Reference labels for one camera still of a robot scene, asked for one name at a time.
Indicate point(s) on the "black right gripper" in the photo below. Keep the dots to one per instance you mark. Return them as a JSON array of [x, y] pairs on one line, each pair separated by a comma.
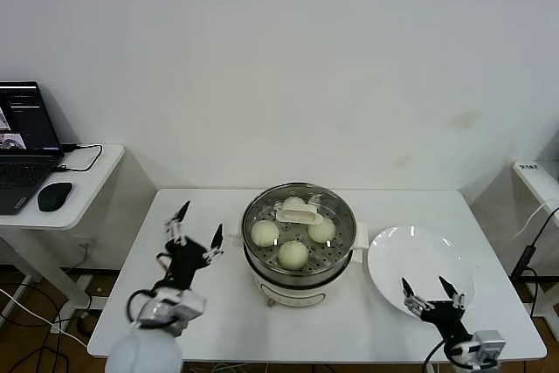
[[447, 320]]

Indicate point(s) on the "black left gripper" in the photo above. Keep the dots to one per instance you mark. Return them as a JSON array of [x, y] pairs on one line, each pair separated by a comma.
[[185, 264]]

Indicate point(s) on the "white steamed baozi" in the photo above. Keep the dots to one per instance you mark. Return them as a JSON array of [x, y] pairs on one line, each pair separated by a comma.
[[292, 255], [322, 230], [293, 203], [264, 233]]

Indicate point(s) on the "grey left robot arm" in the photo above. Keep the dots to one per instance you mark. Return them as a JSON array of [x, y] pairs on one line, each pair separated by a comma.
[[146, 347]]

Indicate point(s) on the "stainless steel steamer basket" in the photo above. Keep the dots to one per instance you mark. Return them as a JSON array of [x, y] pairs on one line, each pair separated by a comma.
[[345, 233]]

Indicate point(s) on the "white round plate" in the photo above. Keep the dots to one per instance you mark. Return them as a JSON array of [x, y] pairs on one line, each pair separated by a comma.
[[419, 259]]

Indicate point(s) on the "cream electric cooking pot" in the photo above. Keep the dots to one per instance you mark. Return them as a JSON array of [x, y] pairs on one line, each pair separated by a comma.
[[297, 294]]

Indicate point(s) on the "white side table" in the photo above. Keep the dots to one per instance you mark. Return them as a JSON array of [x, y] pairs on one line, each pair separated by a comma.
[[87, 189]]

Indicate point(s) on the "black computer mouse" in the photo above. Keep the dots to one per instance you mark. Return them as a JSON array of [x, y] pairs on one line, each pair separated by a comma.
[[54, 197]]

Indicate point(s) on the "white desk with label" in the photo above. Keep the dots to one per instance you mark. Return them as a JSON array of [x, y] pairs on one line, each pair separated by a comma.
[[535, 176]]

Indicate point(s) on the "black laptop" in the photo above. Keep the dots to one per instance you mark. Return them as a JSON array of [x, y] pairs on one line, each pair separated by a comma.
[[22, 172]]

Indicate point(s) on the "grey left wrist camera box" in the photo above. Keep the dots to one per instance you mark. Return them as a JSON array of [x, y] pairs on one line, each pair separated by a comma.
[[174, 305]]

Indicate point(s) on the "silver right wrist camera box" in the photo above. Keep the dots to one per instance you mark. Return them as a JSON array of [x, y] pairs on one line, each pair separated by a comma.
[[491, 344]]

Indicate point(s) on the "white wall outlet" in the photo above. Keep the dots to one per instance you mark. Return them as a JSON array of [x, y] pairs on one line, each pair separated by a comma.
[[85, 244]]

